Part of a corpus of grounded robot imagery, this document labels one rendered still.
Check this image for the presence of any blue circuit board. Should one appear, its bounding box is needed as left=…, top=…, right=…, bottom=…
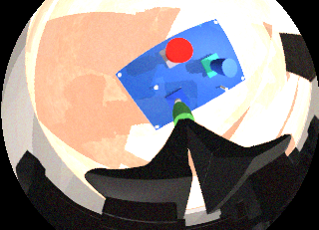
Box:
left=116, top=19, right=244, bottom=130

